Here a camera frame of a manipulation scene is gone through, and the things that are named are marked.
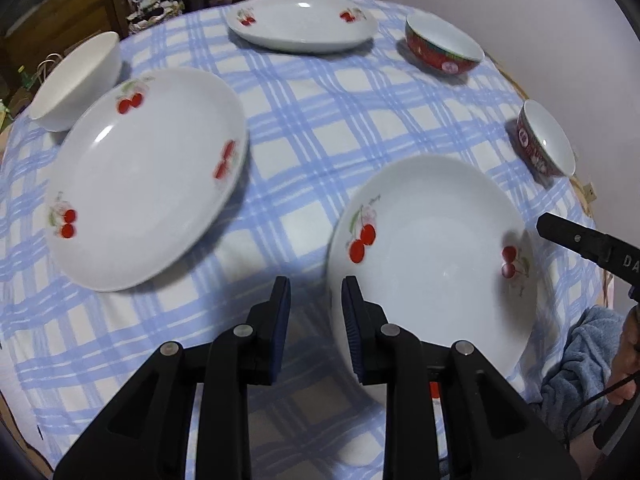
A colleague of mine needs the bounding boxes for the blue towel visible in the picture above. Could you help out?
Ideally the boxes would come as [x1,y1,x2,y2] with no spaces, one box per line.
[540,305,626,441]

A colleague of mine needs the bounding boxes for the wicker basket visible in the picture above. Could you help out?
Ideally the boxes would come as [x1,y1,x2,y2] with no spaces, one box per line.
[126,0,188,36]

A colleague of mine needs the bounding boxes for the white cherry print plate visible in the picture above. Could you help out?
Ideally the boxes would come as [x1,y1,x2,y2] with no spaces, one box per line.
[225,0,378,55]
[46,67,249,292]
[327,155,542,403]

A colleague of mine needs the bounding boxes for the plain white bowl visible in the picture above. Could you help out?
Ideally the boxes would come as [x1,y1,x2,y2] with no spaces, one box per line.
[27,31,122,133]

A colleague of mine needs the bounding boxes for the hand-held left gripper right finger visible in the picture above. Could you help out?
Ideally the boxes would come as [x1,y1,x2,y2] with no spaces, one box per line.
[340,275,581,480]

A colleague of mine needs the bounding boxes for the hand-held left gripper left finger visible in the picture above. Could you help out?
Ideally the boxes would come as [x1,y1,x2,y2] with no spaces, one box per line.
[52,276,292,480]

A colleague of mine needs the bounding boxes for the blue plaid blanket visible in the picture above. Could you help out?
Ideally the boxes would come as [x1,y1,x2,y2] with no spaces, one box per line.
[0,0,601,480]

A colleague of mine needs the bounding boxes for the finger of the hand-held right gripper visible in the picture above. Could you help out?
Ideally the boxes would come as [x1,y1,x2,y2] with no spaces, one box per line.
[536,212,608,267]

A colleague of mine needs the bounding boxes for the wooden cabinet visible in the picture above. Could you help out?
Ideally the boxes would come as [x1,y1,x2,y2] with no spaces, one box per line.
[0,0,132,111]

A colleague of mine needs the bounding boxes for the red patterned bowl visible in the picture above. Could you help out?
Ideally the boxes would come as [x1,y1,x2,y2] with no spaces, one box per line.
[516,100,577,183]
[405,12,485,77]

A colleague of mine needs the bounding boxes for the person's right hand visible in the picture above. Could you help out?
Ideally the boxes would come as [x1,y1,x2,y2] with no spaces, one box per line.
[607,305,640,406]

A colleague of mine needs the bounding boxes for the black cable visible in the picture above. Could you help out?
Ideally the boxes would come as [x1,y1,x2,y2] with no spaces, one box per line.
[564,372,640,456]

